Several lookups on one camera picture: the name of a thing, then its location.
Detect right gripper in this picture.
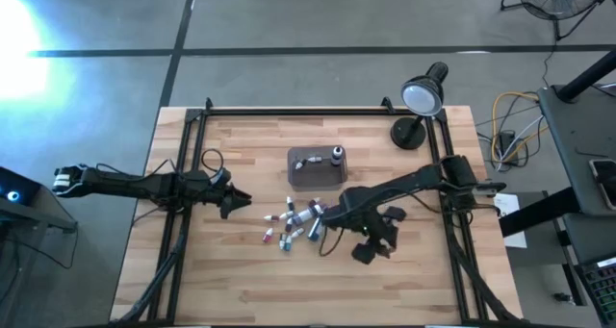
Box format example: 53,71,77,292
321,188,408,266

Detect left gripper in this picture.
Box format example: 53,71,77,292
190,168,253,220

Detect large blue food coloring bottle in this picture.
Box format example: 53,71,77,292
307,217,324,242

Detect purple and white box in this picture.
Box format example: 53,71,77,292
292,205,324,227

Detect grey translucent plastic bin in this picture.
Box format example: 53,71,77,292
287,144,348,192

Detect black desk lamp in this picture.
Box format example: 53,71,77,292
389,61,451,151

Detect white paper sheet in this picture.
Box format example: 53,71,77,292
493,191,529,250

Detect black power strip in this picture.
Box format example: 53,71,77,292
498,131,519,165

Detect black side table beam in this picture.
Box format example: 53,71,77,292
498,187,581,239

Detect black metal stand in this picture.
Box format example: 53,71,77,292
0,192,78,236

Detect black box with blue light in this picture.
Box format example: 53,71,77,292
0,166,44,209

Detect grey side table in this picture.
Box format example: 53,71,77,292
536,85,616,218

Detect black hex key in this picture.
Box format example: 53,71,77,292
575,147,608,160

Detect smartphone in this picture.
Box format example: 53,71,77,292
588,158,616,212

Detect black keyboard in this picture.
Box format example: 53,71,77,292
575,255,616,327

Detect black round pole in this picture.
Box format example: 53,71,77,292
556,48,616,103

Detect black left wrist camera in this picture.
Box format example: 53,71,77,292
209,167,232,188

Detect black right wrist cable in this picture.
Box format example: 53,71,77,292
318,224,346,258

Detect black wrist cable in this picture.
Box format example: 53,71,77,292
318,224,346,258
93,148,226,183

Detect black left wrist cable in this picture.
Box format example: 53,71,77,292
93,148,226,183

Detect black aluminium table frame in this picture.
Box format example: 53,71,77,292
110,96,524,327

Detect white cable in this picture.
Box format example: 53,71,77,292
475,115,548,173

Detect yellow cable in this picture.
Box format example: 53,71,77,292
490,90,550,164

